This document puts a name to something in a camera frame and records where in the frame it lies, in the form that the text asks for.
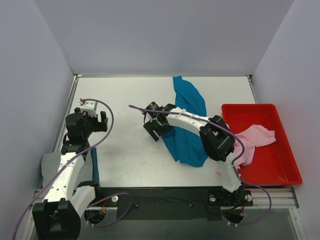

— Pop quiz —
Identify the folded grey t shirt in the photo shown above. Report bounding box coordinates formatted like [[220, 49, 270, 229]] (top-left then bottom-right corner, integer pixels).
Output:
[[41, 152, 93, 188]]

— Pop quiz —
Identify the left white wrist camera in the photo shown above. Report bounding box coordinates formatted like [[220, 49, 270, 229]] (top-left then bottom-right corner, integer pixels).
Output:
[[79, 98, 98, 118]]

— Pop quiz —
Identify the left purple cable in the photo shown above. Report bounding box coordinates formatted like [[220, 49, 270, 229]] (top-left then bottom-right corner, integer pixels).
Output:
[[12, 98, 133, 240]]

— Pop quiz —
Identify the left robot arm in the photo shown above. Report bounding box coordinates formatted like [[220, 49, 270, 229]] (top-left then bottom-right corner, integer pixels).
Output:
[[32, 105, 108, 240]]

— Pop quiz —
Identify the red plastic bin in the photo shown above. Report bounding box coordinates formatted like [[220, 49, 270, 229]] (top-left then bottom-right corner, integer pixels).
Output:
[[221, 104, 303, 186]]

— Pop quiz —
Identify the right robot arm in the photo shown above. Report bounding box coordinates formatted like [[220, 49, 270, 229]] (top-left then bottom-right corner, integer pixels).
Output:
[[141, 101, 246, 205]]

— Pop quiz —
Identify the teal blue t shirt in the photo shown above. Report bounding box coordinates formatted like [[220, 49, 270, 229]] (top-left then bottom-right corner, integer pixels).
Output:
[[162, 76, 208, 167]]

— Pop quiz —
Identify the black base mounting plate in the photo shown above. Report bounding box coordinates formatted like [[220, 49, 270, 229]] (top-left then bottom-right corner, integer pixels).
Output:
[[84, 186, 253, 223]]

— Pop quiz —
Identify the pink t shirt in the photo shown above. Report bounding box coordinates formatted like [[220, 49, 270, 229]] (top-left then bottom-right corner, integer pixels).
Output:
[[215, 123, 277, 176]]

